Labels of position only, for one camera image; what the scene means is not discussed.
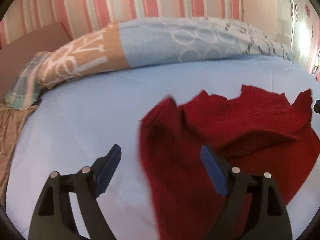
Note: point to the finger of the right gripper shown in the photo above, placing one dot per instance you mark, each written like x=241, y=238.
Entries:
x=316, y=107

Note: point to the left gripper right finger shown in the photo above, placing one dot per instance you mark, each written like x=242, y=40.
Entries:
x=254, y=207

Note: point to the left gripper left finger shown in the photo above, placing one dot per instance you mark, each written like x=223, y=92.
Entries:
x=53, y=217

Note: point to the red knit sweater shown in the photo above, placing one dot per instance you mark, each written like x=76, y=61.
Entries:
x=258, y=132

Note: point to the white wardrobe with decals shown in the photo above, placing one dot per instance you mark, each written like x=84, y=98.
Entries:
x=298, y=28

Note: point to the light blue quilted bedspread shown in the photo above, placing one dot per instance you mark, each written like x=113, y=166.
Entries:
x=80, y=121

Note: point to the tan folded garment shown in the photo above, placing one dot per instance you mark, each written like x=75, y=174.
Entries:
x=12, y=122

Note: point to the plaid pastel pillow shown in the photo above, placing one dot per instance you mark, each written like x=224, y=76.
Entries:
x=26, y=89

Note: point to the pink upholstered headboard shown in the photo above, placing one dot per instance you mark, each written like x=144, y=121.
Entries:
x=17, y=54

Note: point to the blue and tan folded duvet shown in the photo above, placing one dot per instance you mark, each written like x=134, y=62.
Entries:
x=154, y=41

